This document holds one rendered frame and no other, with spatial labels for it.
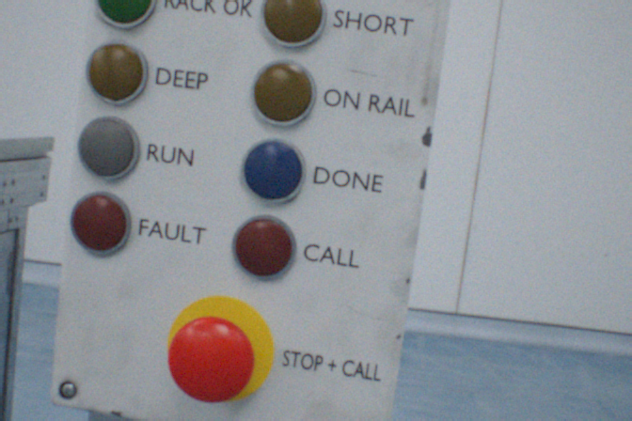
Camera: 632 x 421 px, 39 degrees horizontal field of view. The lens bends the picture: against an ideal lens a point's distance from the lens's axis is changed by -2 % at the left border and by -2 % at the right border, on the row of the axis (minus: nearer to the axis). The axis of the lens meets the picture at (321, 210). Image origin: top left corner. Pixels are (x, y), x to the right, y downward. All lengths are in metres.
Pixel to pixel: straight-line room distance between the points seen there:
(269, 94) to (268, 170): 0.03
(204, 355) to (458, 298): 3.96
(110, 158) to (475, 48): 3.88
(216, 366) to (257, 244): 0.06
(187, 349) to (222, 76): 0.13
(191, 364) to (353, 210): 0.10
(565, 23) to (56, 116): 2.42
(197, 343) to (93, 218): 0.08
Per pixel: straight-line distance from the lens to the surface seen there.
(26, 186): 1.94
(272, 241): 0.41
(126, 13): 0.43
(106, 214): 0.43
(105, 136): 0.43
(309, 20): 0.41
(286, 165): 0.41
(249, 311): 0.43
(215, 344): 0.41
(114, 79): 0.43
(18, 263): 2.06
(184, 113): 0.43
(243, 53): 0.42
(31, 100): 4.36
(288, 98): 0.41
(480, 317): 4.38
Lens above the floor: 0.99
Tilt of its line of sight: 7 degrees down
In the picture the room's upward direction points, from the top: 8 degrees clockwise
